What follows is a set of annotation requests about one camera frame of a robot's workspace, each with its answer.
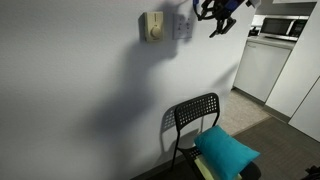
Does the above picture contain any small black countertop appliance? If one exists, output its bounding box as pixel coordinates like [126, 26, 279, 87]
[248, 26, 261, 37]

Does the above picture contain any pale yellow cushion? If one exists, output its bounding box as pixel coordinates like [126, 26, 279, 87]
[194, 156, 243, 180]

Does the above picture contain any white low cabinet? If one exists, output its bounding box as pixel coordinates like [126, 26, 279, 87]
[233, 39, 293, 103]

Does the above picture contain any grey countertop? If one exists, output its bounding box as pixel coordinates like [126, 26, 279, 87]
[246, 34, 298, 51]

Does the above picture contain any dark bag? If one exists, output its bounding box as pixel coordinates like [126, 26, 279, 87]
[300, 164, 320, 180]

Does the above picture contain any beige wall thermostat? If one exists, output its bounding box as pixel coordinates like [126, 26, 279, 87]
[143, 11, 165, 43]

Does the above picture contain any white double switch plate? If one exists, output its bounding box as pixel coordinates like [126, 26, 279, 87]
[172, 13, 195, 41]

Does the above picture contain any teal pillow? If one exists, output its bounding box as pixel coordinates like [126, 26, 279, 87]
[193, 125, 261, 180]

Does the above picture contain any white tall cabinet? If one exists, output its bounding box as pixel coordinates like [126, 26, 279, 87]
[264, 0, 320, 143]

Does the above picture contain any stainless steel microwave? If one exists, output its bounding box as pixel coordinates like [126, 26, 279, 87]
[259, 15, 310, 43]

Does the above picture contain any black perforated chair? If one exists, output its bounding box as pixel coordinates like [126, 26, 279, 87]
[170, 92, 263, 180]

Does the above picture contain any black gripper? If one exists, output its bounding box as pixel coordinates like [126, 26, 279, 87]
[199, 0, 248, 39]

